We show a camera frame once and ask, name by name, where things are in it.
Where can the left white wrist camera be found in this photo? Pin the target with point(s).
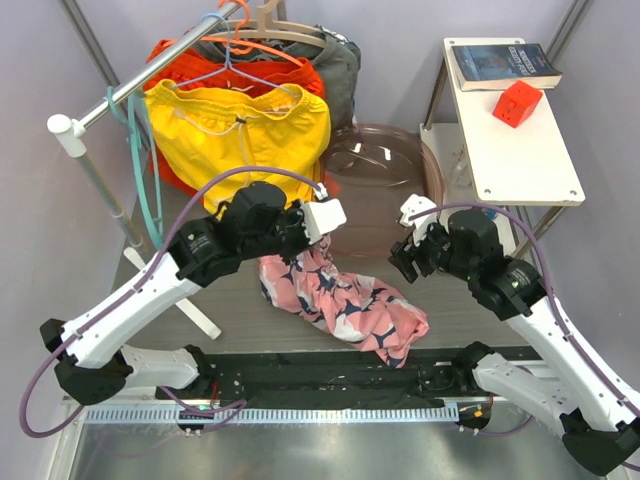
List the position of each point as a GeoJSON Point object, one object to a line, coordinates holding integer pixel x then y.
{"type": "Point", "coordinates": [322, 218]}

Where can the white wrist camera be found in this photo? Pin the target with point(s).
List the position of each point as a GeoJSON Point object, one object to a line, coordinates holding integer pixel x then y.
{"type": "Point", "coordinates": [417, 213]}
{"type": "Point", "coordinates": [322, 218]}

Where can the perforated metal cable rail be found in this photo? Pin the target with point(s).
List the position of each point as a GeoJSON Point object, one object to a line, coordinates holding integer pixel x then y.
{"type": "Point", "coordinates": [140, 414]}

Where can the pink whale print shorts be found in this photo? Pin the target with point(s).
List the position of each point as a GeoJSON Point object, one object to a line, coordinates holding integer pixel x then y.
{"type": "Point", "coordinates": [359, 310]}

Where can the orange shorts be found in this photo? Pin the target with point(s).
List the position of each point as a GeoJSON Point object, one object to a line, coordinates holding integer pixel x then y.
{"type": "Point", "coordinates": [192, 64]}

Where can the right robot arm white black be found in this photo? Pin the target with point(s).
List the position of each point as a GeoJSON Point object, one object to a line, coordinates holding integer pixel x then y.
{"type": "Point", "coordinates": [593, 411]}

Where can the dark blue book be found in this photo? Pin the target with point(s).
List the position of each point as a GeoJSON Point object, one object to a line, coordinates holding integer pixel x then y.
{"type": "Point", "coordinates": [497, 67]}

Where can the beige wooden hanger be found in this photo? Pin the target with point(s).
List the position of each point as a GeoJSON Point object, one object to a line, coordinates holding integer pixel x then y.
{"type": "Point", "coordinates": [265, 26]}

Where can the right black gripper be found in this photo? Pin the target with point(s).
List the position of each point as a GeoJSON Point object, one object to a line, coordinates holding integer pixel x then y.
{"type": "Point", "coordinates": [403, 254]}

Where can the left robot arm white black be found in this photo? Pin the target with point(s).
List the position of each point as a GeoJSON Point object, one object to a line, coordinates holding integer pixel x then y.
{"type": "Point", "coordinates": [94, 360]}

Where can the blue wire hanger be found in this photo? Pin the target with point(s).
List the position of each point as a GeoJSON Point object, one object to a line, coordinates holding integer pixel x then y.
{"type": "Point", "coordinates": [228, 65]}

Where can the red cube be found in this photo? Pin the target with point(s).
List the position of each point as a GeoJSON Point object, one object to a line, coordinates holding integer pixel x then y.
{"type": "Point", "coordinates": [517, 103]}

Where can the white two-tier shelf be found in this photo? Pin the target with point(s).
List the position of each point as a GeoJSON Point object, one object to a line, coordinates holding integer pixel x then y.
{"type": "Point", "coordinates": [482, 159]}

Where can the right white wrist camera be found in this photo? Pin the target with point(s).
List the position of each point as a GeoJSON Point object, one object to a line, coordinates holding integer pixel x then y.
{"type": "Point", "coordinates": [417, 213]}

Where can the silver clothes rack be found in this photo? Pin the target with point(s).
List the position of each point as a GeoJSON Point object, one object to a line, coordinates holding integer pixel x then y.
{"type": "Point", "coordinates": [125, 102]}

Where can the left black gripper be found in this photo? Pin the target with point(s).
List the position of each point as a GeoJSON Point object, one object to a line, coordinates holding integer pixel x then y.
{"type": "Point", "coordinates": [293, 213]}

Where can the orange plastic hanger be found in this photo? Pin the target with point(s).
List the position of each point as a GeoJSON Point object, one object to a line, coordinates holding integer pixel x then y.
{"type": "Point", "coordinates": [238, 46]}

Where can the transparent brown plastic basin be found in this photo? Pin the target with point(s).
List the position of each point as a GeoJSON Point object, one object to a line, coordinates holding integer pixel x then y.
{"type": "Point", "coordinates": [373, 169]}

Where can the grey garment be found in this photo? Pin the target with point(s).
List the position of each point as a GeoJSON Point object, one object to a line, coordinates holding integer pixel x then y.
{"type": "Point", "coordinates": [337, 61]}

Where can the yellow shorts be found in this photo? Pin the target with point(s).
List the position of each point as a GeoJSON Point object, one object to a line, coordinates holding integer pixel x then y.
{"type": "Point", "coordinates": [203, 132]}

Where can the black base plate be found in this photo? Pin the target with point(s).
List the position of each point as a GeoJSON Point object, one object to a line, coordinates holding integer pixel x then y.
{"type": "Point", "coordinates": [334, 380]}

